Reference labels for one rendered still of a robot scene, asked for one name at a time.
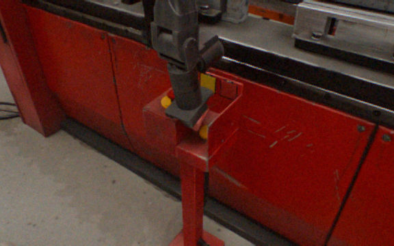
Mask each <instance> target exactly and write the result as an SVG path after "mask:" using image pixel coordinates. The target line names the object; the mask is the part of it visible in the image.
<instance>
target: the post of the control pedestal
mask: <svg viewBox="0 0 394 246"><path fill-rule="evenodd" d="M204 184H205V171H203V170H201V169H198V168H197V167H194V166H192V165H190V164H188V163H186V162H184V161H182V160H181V188H182V207H183V243H184V246H201V245H197V242H198V239H199V238H200V237H203V214H204Z"/></svg>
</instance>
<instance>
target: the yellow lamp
mask: <svg viewBox="0 0 394 246"><path fill-rule="evenodd" d="M201 86H203V87H206V88H209V89H211V90H213V93H215V78H213V77H209V76H207V75H204V74H202V73H201Z"/></svg>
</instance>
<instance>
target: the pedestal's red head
mask: <svg viewBox="0 0 394 246"><path fill-rule="evenodd" d="M206 73H209V74H210V75H213V78H216V92H215V94H214V95H216V96H218V97H220V98H224V97H221V96H219V92H220V80H223V81H224V80H225V79H226V78H224V77H219V76H217V75H214V74H211V73H210V72H207V71H206ZM226 80H228V81H232V80H230V79H226ZM232 82H234V84H235V85H237V98H236V99H235V100H234V101H233V100H229V99H227V98H224V99H227V100H229V101H232V103H231V104H230V105H229V106H228V107H227V108H226V109H225V110H223V112H221V113H220V114H219V113H216V112H213V111H210V110H208V112H207V114H206V116H205V118H204V120H203V121H202V124H201V126H200V127H199V129H201V128H202V127H203V126H204V125H207V124H208V126H207V142H206V141H203V140H201V139H199V137H198V131H199V129H198V130H197V131H195V130H193V129H192V128H188V127H186V126H185V125H184V124H183V123H182V121H180V120H178V119H175V118H172V119H171V118H169V117H167V115H166V113H165V110H166V109H167V108H165V107H164V106H163V105H162V103H161V101H162V99H163V98H164V97H166V96H167V93H168V91H170V90H172V87H171V88H170V89H168V90H167V91H166V92H164V93H163V94H162V95H161V96H160V97H157V98H156V99H154V100H153V101H152V102H150V103H149V104H147V105H146V106H145V107H143V114H144V125H145V131H146V143H147V144H149V145H151V146H153V147H155V148H158V149H160V150H163V151H164V152H167V153H168V154H171V155H172V156H175V157H177V158H178V159H179V160H182V161H184V162H186V163H188V164H190V165H192V166H194V167H197V168H198V169H201V170H203V171H205V172H208V171H209V170H210V169H211V168H212V167H213V166H214V165H215V163H216V162H217V161H218V160H219V159H220V157H222V155H223V154H224V153H225V152H226V151H227V150H228V149H229V148H230V147H231V146H232V145H233V144H234V142H235V141H236V140H237V134H238V126H239V114H240V107H241V100H242V97H243V94H242V90H243V87H244V85H243V83H238V82H236V81H232ZM206 104H207V105H208V107H209V109H210V99H209V100H208V101H207V102H206Z"/></svg>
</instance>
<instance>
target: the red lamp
mask: <svg viewBox="0 0 394 246"><path fill-rule="evenodd" d="M220 86H221V95H222V96H223V97H226V98H229V99H231V100H235V97H236V88H237V86H236V85H234V84H232V83H228V82H225V81H222V82H221V83H220Z"/></svg>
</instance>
